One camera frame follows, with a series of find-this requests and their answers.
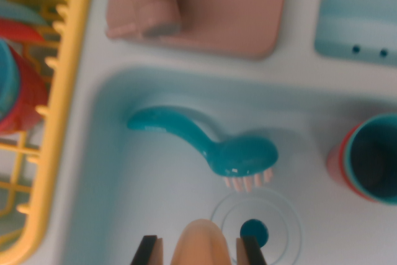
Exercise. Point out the teal dish brush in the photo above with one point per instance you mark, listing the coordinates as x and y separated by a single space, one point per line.
242 153

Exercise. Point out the light blue toy sink unit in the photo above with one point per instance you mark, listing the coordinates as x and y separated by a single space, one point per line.
124 200

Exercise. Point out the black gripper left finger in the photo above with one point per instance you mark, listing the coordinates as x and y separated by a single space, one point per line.
149 252

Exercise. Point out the yellow dish rack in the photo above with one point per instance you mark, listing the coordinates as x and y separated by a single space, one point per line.
62 106

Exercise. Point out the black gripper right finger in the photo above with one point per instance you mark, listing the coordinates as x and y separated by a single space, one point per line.
249 252

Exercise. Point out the teal plate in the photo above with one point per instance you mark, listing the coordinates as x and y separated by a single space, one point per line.
21 10

